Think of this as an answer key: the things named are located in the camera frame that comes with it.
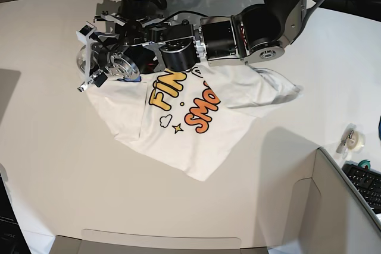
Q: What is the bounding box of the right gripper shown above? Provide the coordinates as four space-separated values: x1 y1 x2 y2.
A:
93 11 171 33

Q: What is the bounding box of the white printed t-shirt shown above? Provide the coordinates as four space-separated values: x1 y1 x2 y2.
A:
86 63 302 181

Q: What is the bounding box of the grey partition panel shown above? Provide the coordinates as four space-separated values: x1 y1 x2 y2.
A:
50 148 380 253

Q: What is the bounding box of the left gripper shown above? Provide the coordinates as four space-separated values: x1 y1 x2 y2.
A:
76 29 122 92

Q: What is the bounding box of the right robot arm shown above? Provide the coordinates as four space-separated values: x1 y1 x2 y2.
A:
93 0 167 27

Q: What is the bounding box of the clear tape dispenser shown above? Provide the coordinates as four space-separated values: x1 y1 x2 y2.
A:
336 123 366 161

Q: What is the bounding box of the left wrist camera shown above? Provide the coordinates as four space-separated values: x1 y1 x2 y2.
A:
76 22 97 44

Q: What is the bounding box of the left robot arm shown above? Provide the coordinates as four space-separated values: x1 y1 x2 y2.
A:
77 0 323 92

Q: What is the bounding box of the black computer keyboard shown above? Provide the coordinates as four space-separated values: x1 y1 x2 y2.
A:
342 164 381 214

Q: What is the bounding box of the green tape roll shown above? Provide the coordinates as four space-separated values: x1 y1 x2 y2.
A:
358 159 371 170

